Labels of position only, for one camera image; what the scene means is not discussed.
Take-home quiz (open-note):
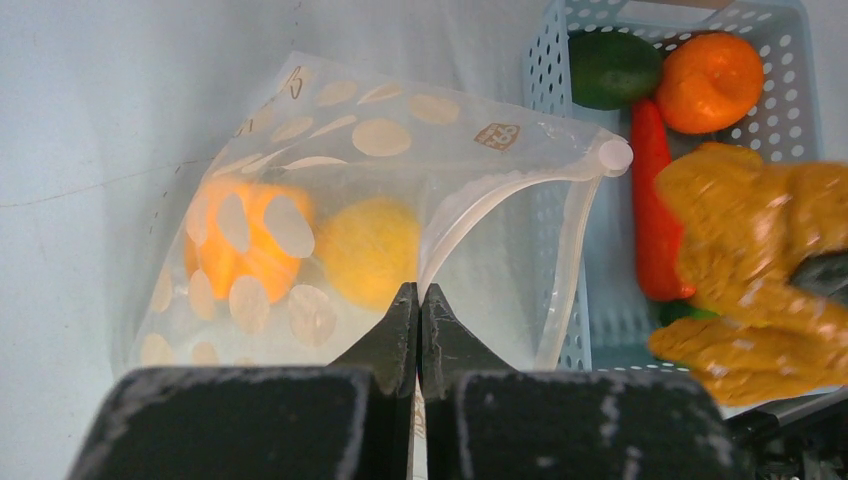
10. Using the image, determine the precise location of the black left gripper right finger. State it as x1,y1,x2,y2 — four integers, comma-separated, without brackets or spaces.
419,286,749,479

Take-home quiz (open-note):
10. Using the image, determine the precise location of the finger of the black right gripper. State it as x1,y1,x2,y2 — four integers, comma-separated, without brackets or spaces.
789,251,847,307

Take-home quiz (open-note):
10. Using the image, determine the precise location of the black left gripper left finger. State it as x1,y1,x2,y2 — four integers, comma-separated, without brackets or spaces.
69,283,420,479

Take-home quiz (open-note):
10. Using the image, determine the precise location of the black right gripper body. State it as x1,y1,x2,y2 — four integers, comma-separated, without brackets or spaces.
726,390,847,480

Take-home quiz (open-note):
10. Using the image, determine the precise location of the golden fried chicken piece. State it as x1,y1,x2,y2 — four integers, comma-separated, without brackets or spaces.
648,142,847,407

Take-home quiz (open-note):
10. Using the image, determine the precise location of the red chili pepper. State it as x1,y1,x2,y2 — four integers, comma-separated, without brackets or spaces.
630,99,695,302

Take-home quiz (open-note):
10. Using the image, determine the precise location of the orange yellow bell pepper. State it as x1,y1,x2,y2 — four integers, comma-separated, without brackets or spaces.
184,177,314,303

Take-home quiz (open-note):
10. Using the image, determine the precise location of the clear dotted zip top bag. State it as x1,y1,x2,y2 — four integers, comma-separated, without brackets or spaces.
112,52,633,373

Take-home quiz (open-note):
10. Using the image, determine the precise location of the green pepper stem piece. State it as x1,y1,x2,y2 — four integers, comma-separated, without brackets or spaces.
657,300,718,327

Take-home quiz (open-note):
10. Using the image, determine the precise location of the light blue plastic basket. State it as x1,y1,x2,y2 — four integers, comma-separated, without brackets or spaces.
523,1,847,407

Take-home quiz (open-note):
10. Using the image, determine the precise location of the dark green avocado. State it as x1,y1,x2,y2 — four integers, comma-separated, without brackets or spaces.
568,31,663,111

